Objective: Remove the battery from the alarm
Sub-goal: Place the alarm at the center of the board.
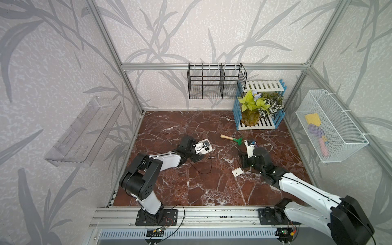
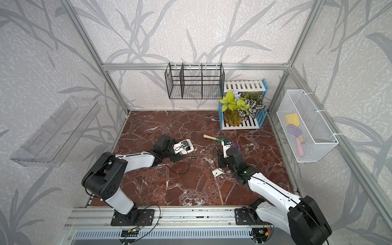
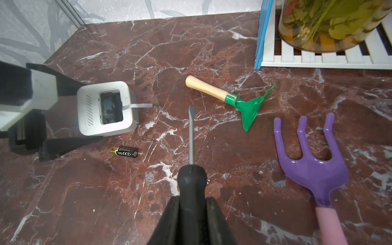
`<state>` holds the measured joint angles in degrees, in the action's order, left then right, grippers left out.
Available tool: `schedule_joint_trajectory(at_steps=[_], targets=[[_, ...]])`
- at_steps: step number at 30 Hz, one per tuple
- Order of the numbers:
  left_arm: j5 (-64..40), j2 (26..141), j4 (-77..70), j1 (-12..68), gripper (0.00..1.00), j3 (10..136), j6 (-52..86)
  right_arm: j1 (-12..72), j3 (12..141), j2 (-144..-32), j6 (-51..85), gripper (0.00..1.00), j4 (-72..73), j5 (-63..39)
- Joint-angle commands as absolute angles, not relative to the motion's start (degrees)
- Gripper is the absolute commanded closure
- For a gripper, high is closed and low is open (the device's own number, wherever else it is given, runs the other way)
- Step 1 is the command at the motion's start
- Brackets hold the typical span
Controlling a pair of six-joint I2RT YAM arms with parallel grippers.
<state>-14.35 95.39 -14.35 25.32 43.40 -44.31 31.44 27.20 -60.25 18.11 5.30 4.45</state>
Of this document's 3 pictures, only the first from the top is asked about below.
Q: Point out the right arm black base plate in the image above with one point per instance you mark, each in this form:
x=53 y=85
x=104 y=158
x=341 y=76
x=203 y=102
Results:
x=269 y=216

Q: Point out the aluminium front rail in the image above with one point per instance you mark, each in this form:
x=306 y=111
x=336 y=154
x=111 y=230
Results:
x=212 y=217

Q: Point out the yellow trowel in basket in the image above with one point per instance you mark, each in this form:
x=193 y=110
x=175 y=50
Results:
x=313 y=119

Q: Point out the potted plant glass jar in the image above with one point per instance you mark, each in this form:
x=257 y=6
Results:
x=257 y=106

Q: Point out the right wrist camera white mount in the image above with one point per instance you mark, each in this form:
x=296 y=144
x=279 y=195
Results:
x=250 y=146

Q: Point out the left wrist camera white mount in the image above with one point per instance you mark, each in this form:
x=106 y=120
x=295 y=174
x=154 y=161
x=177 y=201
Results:
x=203 y=146

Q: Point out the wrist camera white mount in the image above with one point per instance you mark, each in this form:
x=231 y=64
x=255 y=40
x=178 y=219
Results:
x=203 y=146
x=250 y=146

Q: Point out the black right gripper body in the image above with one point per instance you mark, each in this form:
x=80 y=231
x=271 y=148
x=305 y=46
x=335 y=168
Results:
x=250 y=162

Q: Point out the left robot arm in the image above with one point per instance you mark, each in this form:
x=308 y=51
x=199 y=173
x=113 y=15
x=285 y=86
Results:
x=139 y=178

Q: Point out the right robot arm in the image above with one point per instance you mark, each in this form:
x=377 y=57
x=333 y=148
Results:
x=342 y=219

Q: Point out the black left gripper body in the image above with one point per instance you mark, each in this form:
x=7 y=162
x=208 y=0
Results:
x=191 y=153

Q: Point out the white battery cover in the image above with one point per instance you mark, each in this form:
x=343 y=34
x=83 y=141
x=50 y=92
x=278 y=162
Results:
x=237 y=172

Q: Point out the white wire mesh basket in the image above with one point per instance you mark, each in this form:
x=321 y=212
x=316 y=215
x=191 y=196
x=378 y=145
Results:
x=342 y=137

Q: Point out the green rake wooden handle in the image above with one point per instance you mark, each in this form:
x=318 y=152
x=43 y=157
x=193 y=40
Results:
x=239 y=141

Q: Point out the clear acrylic wall shelf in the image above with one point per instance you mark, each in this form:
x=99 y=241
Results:
x=82 y=141

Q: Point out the purple pink trowel in basket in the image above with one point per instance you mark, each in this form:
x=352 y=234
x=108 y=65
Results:
x=317 y=131

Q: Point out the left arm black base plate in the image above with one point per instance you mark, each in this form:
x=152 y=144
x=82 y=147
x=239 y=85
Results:
x=164 y=217

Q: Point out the blue white slatted crate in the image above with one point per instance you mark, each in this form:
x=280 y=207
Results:
x=261 y=86

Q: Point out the black wire organizer basket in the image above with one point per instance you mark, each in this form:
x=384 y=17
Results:
x=216 y=81

